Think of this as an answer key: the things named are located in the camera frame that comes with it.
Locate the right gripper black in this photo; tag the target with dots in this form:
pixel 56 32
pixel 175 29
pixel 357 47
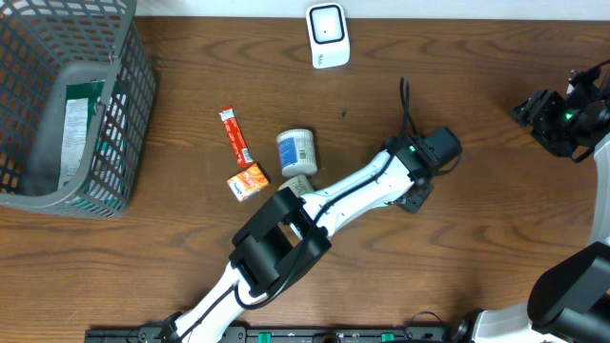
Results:
pixel 541 109

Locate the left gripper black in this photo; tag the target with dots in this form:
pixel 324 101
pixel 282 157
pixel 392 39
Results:
pixel 424 196

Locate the green lid jar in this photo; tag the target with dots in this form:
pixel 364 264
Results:
pixel 299 185

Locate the white jar blue label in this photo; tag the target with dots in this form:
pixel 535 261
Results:
pixel 296 150

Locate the orange small box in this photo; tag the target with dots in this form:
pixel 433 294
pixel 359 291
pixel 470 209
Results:
pixel 248 183

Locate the red white small packet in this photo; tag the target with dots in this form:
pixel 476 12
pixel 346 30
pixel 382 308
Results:
pixel 238 143

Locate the green white package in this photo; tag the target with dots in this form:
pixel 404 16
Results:
pixel 80 108

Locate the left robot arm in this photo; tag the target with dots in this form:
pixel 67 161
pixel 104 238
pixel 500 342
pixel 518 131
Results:
pixel 290 233

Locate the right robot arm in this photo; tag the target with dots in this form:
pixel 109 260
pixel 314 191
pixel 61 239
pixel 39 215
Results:
pixel 570 301

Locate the white barcode scanner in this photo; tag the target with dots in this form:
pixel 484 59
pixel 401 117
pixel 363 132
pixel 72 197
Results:
pixel 328 35

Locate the grey plastic mesh basket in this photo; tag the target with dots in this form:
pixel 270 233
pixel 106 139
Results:
pixel 46 46

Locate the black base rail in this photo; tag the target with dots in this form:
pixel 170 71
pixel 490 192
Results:
pixel 239 334

